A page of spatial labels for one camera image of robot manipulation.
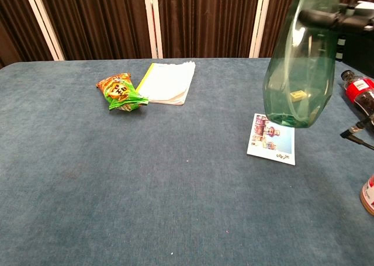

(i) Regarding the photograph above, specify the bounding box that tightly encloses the white photo card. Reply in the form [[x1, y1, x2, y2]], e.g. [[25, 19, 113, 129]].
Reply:
[[247, 113, 296, 166]]

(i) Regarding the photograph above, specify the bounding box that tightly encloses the green transparent spray bottle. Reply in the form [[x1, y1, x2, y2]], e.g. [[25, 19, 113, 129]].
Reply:
[[262, 0, 341, 129]]

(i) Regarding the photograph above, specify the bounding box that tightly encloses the thin black cable plug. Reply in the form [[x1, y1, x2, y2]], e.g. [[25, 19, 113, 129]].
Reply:
[[340, 117, 374, 150]]

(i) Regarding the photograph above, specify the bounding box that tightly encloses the dark brown pleated curtain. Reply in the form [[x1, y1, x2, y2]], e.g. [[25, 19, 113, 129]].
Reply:
[[0, 0, 374, 70]]

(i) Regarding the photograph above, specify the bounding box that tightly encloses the green orange snack packet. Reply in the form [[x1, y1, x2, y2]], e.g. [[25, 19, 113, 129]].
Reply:
[[95, 72, 150, 111]]

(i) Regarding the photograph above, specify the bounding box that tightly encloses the blue carpet table mat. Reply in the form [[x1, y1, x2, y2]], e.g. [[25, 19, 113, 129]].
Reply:
[[0, 57, 374, 266]]

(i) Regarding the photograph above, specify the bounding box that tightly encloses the white notepad yellow spine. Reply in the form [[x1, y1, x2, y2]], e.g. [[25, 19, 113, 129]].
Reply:
[[135, 61, 196, 106]]

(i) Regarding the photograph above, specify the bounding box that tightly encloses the white eraser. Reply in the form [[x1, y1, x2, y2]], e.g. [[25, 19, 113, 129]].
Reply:
[[289, 89, 306, 101]]

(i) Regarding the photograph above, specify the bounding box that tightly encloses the round brown lidded tub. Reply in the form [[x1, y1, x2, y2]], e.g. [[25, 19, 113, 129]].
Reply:
[[359, 174, 374, 215]]

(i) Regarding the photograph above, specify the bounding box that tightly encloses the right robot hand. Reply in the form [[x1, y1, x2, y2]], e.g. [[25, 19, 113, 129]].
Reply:
[[298, 0, 374, 33]]

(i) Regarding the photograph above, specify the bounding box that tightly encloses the cola bottle red label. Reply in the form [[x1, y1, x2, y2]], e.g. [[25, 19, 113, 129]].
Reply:
[[341, 69, 374, 118]]

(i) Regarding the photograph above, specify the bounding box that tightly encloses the white partition frame post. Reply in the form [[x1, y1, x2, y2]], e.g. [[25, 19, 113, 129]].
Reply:
[[249, 0, 274, 59], [22, 0, 65, 61], [142, 0, 164, 59]]

